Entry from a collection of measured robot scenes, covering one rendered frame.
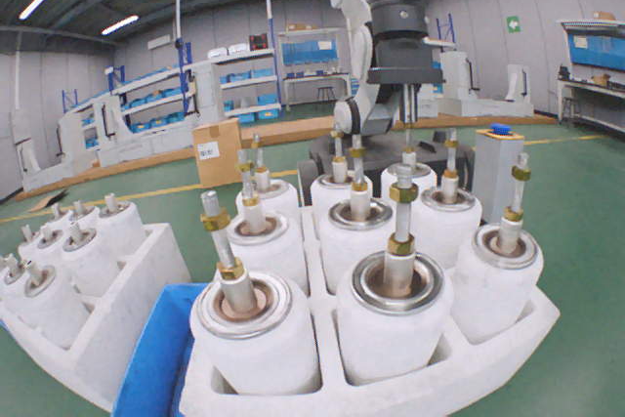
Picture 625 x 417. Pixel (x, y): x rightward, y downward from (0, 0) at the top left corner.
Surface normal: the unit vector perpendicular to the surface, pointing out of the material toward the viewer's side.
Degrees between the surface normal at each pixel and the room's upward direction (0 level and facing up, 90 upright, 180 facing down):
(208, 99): 90
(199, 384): 0
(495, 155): 90
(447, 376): 0
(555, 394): 0
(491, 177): 90
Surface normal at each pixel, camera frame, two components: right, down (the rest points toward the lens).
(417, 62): -0.15, 0.36
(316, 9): 0.13, 0.33
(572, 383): -0.11, -0.93
